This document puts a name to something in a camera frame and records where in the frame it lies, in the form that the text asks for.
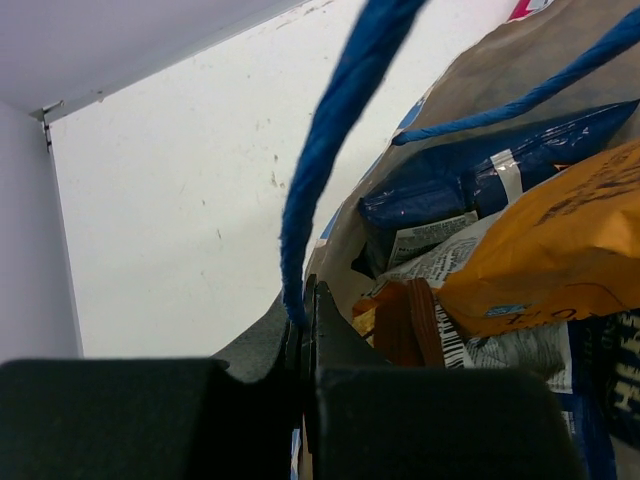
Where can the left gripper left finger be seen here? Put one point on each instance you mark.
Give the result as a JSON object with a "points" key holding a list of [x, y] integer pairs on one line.
{"points": [[226, 416]]}

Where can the orange Kettle chips bag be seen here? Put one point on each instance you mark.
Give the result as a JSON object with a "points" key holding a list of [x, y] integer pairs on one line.
{"points": [[568, 249]]}

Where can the blue checkered paper bag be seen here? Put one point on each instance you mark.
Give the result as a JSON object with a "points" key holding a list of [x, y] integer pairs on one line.
{"points": [[461, 57]]}

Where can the small blue snack bag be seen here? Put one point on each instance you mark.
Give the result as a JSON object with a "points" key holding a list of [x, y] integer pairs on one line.
{"points": [[441, 190]]}

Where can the blue Kettle chips bag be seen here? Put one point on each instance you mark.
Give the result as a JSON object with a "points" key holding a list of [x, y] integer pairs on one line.
{"points": [[592, 367]]}

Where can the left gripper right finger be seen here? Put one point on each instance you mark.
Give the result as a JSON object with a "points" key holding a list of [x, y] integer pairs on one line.
{"points": [[373, 420]]}

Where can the brown Chuba chips bag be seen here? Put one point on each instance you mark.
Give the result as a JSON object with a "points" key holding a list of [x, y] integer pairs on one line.
{"points": [[405, 326]]}

